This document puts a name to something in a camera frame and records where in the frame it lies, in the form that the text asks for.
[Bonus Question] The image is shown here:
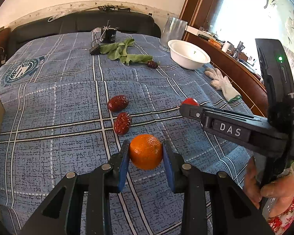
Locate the red tomato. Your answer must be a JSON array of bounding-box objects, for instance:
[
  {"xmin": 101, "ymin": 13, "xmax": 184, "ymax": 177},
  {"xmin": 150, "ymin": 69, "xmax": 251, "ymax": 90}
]
[{"xmin": 181, "ymin": 98, "xmax": 199, "ymax": 106}]

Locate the orange tangerine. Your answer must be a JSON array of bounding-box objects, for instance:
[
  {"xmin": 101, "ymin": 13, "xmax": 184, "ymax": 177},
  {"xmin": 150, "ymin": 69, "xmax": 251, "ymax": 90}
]
[{"xmin": 130, "ymin": 134, "xmax": 163, "ymax": 170}]

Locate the red date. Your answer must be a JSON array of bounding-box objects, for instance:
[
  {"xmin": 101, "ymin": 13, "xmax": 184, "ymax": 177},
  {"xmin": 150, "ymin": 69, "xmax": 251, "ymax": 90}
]
[
  {"xmin": 108, "ymin": 95, "xmax": 129, "ymax": 112},
  {"xmin": 113, "ymin": 112, "xmax": 132, "ymax": 135},
  {"xmin": 146, "ymin": 61, "xmax": 159, "ymax": 69}
]

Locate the right bare hand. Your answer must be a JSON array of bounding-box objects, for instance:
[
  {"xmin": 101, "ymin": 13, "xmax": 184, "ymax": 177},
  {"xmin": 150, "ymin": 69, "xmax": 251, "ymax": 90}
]
[{"xmin": 243, "ymin": 156, "xmax": 294, "ymax": 218}]

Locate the white work glove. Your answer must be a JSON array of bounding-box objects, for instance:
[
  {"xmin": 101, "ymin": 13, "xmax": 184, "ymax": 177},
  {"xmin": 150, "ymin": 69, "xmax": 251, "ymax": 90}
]
[{"xmin": 204, "ymin": 67, "xmax": 242, "ymax": 103}]

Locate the wooden side cabinet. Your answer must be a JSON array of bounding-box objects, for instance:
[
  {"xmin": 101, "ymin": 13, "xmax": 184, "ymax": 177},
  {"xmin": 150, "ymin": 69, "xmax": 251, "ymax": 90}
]
[{"xmin": 184, "ymin": 26, "xmax": 268, "ymax": 117}]

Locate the white bowl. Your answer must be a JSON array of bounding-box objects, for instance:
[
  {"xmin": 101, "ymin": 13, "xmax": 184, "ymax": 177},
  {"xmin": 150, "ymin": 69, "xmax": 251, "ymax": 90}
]
[{"xmin": 168, "ymin": 40, "xmax": 211, "ymax": 70}]

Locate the red date by leaves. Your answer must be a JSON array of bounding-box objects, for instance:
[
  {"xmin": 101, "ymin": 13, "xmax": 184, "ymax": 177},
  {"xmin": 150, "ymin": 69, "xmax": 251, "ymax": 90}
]
[{"xmin": 146, "ymin": 61, "xmax": 159, "ymax": 69}]

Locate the clear glass vase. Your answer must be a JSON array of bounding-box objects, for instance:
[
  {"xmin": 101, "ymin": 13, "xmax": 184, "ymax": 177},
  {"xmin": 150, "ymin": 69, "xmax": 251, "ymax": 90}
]
[{"xmin": 160, "ymin": 16, "xmax": 188, "ymax": 52}]

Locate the blue plaid tablecloth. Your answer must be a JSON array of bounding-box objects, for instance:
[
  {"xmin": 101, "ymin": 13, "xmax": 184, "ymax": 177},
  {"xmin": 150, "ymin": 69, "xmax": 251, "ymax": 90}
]
[{"xmin": 0, "ymin": 32, "xmax": 250, "ymax": 234}]

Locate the green leafy vegetable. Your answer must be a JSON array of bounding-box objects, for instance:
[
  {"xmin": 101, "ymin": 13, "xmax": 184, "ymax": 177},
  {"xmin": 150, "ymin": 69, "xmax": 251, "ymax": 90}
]
[{"xmin": 99, "ymin": 38, "xmax": 156, "ymax": 65}]

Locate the small black box device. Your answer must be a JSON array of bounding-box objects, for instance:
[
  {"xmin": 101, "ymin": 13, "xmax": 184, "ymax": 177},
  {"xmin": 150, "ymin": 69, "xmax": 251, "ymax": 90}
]
[{"xmin": 100, "ymin": 26, "xmax": 117, "ymax": 44}]

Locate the black flat object by leaves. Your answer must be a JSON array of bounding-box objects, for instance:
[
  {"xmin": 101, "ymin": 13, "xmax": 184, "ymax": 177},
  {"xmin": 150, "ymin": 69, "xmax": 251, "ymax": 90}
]
[{"xmin": 89, "ymin": 43, "xmax": 101, "ymax": 56}]

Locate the black sofa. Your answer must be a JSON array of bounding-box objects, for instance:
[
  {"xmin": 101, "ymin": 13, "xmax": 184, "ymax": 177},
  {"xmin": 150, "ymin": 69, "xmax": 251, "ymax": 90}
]
[{"xmin": 7, "ymin": 10, "xmax": 161, "ymax": 59}]

